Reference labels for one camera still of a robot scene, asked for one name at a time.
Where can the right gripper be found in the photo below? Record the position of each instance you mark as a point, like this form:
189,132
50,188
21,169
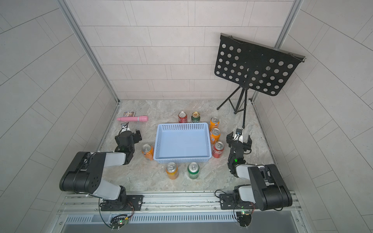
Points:
230,140

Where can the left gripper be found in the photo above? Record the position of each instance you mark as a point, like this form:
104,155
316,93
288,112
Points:
135,136

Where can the red cola can front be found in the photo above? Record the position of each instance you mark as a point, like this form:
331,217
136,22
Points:
217,149

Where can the red cola can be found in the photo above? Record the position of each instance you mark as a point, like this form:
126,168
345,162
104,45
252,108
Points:
182,117
217,149

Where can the orange fanta can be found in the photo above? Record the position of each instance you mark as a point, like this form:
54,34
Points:
214,135
148,151
214,123

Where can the orange fanta can back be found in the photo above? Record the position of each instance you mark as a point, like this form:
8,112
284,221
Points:
214,123

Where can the dark green gold-top can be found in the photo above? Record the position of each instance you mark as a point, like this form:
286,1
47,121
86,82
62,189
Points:
195,117

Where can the green sprite can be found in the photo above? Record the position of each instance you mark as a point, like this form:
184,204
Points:
193,170

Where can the yellow orange schweppes can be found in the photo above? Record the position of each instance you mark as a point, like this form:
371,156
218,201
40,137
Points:
172,170

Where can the red cola can back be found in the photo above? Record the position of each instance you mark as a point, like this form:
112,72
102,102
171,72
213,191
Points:
182,117

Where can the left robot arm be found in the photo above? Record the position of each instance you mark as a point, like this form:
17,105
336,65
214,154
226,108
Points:
85,172

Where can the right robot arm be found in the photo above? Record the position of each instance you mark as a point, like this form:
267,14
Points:
267,189

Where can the light blue plastic basket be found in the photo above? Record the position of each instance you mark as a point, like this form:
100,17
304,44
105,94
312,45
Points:
182,143

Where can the small printed card packet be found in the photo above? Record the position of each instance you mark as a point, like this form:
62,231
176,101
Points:
129,114

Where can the pink cylindrical tube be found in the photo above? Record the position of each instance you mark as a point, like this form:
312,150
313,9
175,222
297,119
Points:
133,119

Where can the right circuit board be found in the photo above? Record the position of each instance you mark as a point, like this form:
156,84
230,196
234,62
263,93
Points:
243,219

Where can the circuit board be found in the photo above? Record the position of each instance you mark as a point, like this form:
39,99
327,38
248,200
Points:
243,219
119,221

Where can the black perforated music stand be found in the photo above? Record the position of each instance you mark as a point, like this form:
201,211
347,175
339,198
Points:
253,66

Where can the left circuit board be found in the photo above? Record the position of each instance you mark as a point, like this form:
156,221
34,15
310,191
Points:
119,221

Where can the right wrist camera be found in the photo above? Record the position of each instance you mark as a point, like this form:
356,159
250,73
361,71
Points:
239,132

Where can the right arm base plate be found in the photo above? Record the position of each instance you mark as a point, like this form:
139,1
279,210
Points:
228,201

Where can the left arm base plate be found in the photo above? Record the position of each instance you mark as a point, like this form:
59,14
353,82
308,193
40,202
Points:
130,203

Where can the aluminium rail frame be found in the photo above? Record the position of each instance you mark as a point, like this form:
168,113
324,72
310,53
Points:
157,207

